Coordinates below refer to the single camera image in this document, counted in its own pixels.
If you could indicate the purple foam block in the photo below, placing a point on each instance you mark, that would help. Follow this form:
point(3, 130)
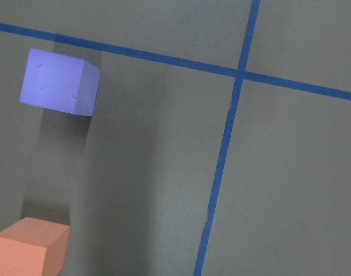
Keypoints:
point(59, 82)

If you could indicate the orange foam block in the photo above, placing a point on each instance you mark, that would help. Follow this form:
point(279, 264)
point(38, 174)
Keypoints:
point(33, 247)

